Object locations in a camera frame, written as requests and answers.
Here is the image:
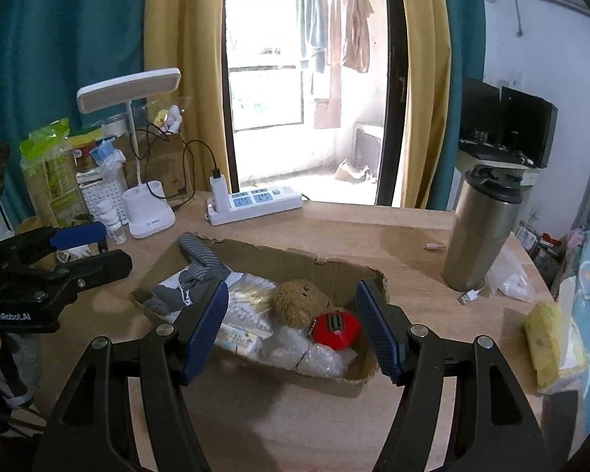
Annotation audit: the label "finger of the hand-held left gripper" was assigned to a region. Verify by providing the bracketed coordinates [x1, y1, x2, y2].
[0, 221, 108, 266]
[44, 249, 133, 288]

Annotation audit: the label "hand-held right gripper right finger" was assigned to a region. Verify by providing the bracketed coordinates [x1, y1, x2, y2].
[355, 278, 554, 472]

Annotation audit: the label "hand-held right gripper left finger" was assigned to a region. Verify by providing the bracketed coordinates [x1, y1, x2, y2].
[32, 279, 230, 472]

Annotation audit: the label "cartoon print tissue pack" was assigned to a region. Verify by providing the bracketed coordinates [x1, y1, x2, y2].
[214, 323, 264, 356]

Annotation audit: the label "red plush keychain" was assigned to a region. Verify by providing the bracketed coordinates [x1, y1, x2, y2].
[311, 310, 361, 352]

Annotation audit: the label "plain grey sock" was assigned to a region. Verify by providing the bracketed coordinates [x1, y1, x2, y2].
[142, 265, 217, 318]

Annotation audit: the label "cotton swab pack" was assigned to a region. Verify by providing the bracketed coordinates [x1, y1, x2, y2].
[211, 275, 282, 341]

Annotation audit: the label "clear bubble wrap packet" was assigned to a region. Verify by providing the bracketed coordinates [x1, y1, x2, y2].
[263, 327, 348, 379]

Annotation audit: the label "dotted grey sock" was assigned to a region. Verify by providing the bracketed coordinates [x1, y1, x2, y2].
[177, 233, 233, 281]

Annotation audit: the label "brown plush toy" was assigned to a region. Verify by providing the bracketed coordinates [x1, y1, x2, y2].
[274, 279, 332, 329]

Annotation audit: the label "cardboard box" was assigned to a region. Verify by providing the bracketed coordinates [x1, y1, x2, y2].
[129, 233, 391, 399]

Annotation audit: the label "crumpled white wrapper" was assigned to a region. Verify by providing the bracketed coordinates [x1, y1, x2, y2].
[54, 246, 96, 262]

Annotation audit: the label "white perforated basket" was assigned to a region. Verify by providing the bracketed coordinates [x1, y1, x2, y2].
[79, 179, 129, 227]

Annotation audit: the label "stack of paper cups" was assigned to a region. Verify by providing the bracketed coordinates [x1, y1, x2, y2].
[14, 215, 47, 237]

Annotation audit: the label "green snack bag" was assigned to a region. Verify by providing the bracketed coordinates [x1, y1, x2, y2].
[20, 118, 92, 229]

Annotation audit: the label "white desk lamp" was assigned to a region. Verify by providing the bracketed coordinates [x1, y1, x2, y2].
[77, 69, 182, 240]

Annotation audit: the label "red label jar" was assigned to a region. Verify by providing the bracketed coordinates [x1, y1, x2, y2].
[76, 142, 104, 185]

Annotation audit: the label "blue and white wrapper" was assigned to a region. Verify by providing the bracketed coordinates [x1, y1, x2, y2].
[89, 138, 127, 167]

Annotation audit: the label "brown cardboard carton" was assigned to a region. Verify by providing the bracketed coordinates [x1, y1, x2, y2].
[115, 130, 195, 197]

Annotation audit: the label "white charger plug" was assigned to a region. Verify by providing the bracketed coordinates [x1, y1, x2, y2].
[211, 170, 231, 212]

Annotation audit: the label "steel travel tumbler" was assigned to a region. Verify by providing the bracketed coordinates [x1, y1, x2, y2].
[441, 164, 523, 292]

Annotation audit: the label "white power strip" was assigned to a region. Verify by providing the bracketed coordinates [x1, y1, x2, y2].
[205, 186, 303, 227]

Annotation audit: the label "clear plastic bag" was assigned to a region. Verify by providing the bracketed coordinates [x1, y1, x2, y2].
[487, 246, 537, 303]

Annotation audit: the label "small plush figures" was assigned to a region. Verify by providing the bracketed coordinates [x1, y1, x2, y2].
[155, 104, 184, 133]

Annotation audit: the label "cardboard scraps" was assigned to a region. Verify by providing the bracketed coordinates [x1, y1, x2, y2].
[334, 158, 374, 184]

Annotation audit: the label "yellow tissue pack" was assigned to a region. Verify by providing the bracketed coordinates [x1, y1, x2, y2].
[524, 275, 588, 394]

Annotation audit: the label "white balcony appliance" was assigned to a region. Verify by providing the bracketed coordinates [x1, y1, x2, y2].
[353, 122, 385, 168]

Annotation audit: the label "teal curtain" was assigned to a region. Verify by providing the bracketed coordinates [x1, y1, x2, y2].
[0, 0, 151, 237]
[437, 0, 485, 212]

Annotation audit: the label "leaning cardboard sheet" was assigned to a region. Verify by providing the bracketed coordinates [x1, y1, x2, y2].
[312, 74, 342, 131]

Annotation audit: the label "yellow curtain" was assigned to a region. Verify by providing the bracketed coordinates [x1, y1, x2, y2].
[396, 0, 453, 210]
[142, 0, 237, 195]

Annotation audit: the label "black monitor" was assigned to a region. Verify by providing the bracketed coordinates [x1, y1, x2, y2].
[459, 75, 502, 143]

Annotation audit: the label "black television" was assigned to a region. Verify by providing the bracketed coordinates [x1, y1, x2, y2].
[499, 86, 559, 168]

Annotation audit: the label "hanging brown shirt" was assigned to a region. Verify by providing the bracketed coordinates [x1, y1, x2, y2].
[341, 0, 374, 74]

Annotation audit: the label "hanging beige shirt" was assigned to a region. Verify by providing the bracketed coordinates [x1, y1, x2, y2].
[324, 0, 360, 67]

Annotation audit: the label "hanging teal shirt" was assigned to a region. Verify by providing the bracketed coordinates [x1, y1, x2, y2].
[295, 0, 330, 74]

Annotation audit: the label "white usb cable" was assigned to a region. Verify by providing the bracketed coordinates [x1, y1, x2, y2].
[457, 288, 490, 306]

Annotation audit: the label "black charging cable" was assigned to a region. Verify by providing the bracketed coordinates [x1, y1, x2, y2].
[133, 123, 222, 207]

